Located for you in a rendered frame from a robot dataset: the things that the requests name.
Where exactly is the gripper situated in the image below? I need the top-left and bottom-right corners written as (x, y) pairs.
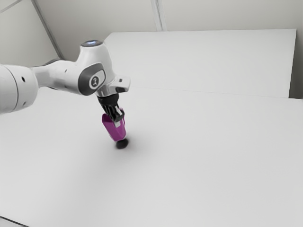
top-left (97, 93), bottom-right (125, 128)

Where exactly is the magenta faceted mug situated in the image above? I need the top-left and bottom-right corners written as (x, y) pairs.
top-left (101, 107), bottom-right (127, 142)

